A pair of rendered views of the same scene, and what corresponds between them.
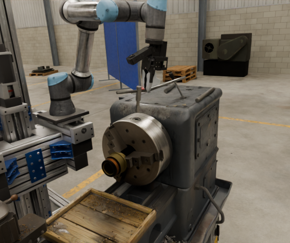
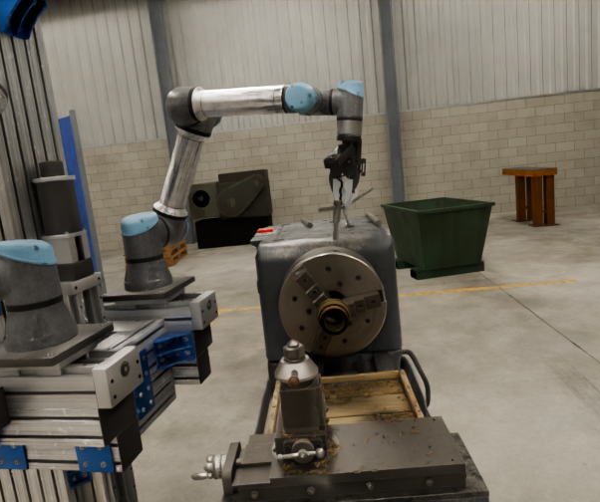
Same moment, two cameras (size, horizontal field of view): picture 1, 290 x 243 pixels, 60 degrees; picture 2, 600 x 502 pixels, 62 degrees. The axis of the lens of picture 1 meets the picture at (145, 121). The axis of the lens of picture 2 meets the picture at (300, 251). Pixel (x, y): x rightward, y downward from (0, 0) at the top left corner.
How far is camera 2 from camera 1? 0.85 m
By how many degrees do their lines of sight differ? 30
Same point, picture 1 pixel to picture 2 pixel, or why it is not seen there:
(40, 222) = not seen: hidden behind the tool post
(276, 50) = (308, 193)
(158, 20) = (359, 111)
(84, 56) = (187, 180)
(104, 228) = (360, 408)
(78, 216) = not seen: hidden behind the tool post
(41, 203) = (126, 478)
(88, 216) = not seen: hidden behind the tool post
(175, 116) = (374, 243)
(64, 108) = (161, 273)
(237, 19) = (236, 148)
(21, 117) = (92, 299)
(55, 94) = (146, 250)
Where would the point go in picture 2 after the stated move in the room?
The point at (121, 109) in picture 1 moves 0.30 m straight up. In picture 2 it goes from (280, 252) to (269, 157)
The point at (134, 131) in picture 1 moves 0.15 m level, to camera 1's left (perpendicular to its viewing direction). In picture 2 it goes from (342, 266) to (297, 276)
